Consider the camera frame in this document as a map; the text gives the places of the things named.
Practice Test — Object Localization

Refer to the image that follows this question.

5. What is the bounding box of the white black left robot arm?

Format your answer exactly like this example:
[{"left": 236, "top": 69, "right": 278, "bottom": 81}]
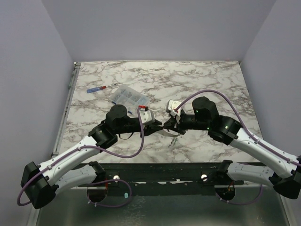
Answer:
[{"left": 17, "top": 105, "right": 162, "bottom": 209}]

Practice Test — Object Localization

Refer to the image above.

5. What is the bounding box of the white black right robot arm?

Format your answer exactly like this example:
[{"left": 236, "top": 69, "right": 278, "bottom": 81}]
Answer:
[{"left": 163, "top": 97, "right": 301, "bottom": 199}]

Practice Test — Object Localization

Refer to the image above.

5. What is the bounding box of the clear plastic screw organizer box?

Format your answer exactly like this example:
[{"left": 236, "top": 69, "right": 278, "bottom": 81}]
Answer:
[{"left": 109, "top": 84, "right": 149, "bottom": 114}]

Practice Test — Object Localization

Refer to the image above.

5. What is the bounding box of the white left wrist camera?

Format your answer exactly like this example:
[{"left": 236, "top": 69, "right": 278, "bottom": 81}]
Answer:
[{"left": 139, "top": 110, "right": 155, "bottom": 126}]

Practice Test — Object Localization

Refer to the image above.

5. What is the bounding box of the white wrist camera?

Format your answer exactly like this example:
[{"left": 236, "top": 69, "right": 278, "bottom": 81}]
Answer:
[
  {"left": 139, "top": 110, "right": 155, "bottom": 126},
  {"left": 166, "top": 100, "right": 181, "bottom": 117}
]

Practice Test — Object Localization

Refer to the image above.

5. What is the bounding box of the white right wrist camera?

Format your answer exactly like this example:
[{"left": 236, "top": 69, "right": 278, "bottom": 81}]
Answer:
[{"left": 166, "top": 100, "right": 181, "bottom": 117}]

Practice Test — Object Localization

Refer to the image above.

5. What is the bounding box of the black front mounting rail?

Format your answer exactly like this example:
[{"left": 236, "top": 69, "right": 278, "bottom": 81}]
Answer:
[{"left": 77, "top": 161, "right": 245, "bottom": 196}]

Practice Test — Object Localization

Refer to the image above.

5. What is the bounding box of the blue red handled screwdriver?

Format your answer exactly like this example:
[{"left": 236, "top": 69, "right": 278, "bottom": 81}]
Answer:
[{"left": 86, "top": 83, "right": 118, "bottom": 93}]

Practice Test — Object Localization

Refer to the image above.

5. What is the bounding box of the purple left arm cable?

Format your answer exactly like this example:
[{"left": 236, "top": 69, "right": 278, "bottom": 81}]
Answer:
[{"left": 16, "top": 105, "right": 148, "bottom": 207}]

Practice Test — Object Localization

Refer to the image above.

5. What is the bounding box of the aluminium table edge rail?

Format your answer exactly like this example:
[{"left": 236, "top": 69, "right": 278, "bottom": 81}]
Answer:
[{"left": 51, "top": 62, "right": 81, "bottom": 158}]

